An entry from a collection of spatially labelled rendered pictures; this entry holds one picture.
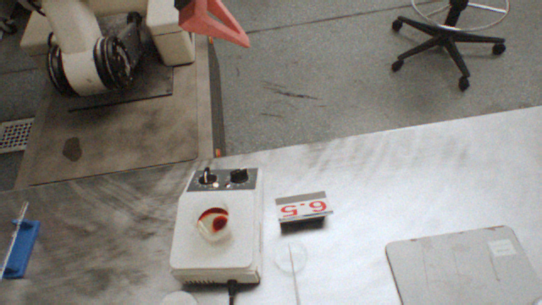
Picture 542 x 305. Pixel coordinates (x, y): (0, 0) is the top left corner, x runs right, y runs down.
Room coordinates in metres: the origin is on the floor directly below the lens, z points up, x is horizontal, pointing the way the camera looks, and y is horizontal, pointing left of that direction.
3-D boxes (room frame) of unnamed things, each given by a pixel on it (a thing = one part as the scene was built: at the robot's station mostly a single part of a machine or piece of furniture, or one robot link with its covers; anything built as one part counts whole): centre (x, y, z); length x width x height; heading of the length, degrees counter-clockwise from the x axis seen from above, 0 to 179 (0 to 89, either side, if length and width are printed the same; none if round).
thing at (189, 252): (0.22, 0.09, 0.83); 0.12 x 0.12 x 0.01; 80
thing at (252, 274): (0.24, 0.09, 0.79); 0.22 x 0.13 x 0.08; 170
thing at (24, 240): (0.29, 0.45, 0.77); 0.10 x 0.03 x 0.04; 173
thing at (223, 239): (0.21, 0.08, 0.87); 0.06 x 0.05 x 0.08; 157
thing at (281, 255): (0.18, -0.01, 0.76); 0.06 x 0.06 x 0.02
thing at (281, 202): (0.25, -0.05, 0.77); 0.09 x 0.06 x 0.04; 88
